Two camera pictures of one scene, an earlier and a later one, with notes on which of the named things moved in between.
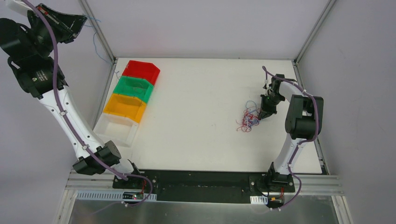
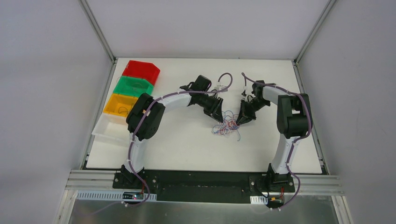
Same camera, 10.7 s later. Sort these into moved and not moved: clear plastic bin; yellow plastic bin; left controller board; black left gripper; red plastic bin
Moved: black left gripper
Not moved: red plastic bin; left controller board; yellow plastic bin; clear plastic bin
